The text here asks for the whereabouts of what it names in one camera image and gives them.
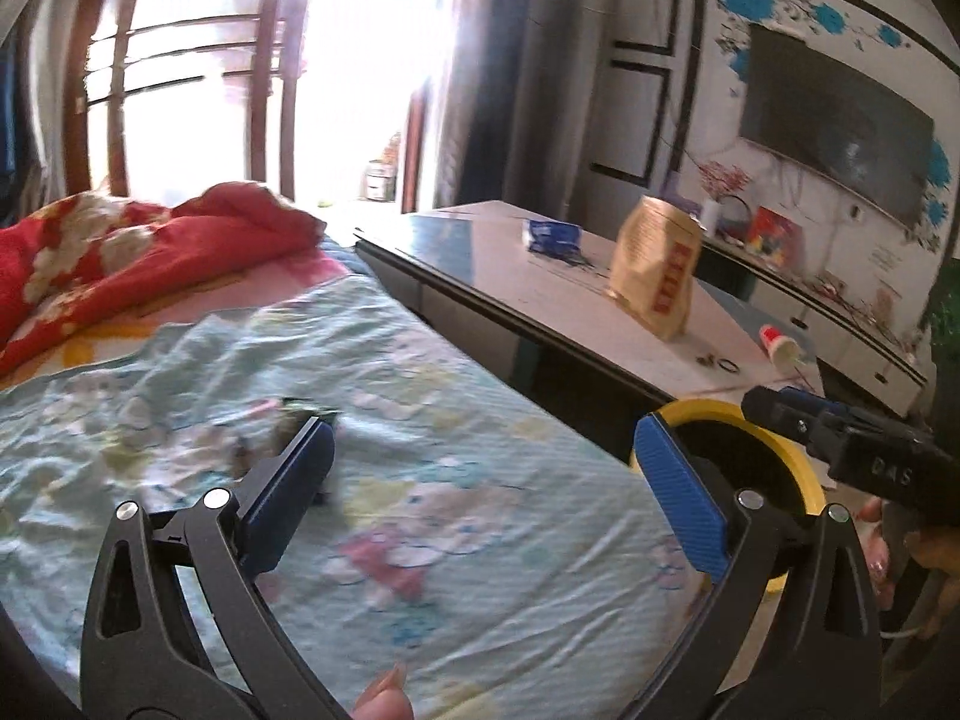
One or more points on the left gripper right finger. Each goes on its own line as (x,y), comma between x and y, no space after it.
(790,631)

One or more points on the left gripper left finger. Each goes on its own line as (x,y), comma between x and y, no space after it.
(141,654)

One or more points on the green snack wrapper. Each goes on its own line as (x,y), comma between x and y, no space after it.
(300,453)

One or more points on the yellow rimmed black trash bin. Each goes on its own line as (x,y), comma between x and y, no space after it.
(697,454)

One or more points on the person's right hand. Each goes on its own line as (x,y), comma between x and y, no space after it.
(934,548)

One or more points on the person's left hand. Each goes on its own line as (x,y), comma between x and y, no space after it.
(385,698)

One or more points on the white tv cabinet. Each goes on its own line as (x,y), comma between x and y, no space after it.
(850,346)

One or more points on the red white paper cup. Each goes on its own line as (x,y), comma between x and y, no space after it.
(783,351)

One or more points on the colourful picture card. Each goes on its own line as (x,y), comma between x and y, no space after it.
(776,240)

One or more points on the round dark ornament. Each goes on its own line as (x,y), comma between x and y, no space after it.
(735,217)

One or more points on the tan paper bag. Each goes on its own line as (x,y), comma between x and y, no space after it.
(651,276)

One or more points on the light blue cartoon bed sheet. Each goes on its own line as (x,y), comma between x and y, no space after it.
(514,569)

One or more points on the white vase red flowers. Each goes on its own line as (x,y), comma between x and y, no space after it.
(721,183)

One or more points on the red floral quilt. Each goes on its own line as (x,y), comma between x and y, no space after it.
(89,257)

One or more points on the white top coffee table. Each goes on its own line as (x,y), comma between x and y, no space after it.
(551,331)

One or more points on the blue tissue pack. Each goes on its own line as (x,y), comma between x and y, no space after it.
(557,239)

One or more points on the grey right curtain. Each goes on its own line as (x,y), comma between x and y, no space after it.
(482,124)

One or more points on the wooden framed glass door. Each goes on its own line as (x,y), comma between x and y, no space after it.
(321,99)

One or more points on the wall mounted black television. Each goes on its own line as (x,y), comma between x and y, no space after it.
(822,114)

